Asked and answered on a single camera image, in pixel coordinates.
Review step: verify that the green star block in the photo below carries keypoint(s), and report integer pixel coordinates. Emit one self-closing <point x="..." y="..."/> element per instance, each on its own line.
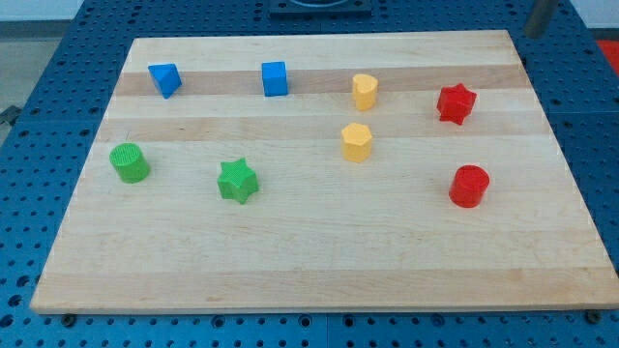
<point x="237" y="181"/>

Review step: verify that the yellow hexagon block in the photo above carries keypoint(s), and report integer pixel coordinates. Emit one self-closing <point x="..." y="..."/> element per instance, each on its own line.
<point x="356" y="140"/>

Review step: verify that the red star block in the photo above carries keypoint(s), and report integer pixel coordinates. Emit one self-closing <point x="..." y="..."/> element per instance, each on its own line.
<point x="455" y="103"/>

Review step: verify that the green cylinder block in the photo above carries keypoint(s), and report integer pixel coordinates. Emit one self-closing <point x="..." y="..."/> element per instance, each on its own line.
<point x="129" y="163"/>

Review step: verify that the wooden board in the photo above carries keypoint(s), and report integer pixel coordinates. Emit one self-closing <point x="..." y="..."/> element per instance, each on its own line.
<point x="324" y="233"/>

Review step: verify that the grey metal pusher rod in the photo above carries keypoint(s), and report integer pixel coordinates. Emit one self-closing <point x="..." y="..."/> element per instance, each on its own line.
<point x="539" y="18"/>

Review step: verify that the red cylinder block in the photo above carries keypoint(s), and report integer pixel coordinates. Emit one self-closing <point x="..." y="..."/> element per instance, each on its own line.
<point x="469" y="186"/>

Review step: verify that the blue triangular prism block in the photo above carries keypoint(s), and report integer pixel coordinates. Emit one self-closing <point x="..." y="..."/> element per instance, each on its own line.
<point x="166" y="78"/>

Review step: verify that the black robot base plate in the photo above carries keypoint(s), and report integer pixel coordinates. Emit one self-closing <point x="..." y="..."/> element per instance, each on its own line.
<point x="287" y="8"/>

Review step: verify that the blue cube block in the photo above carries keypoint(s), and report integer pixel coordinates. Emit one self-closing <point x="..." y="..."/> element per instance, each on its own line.
<point x="274" y="79"/>

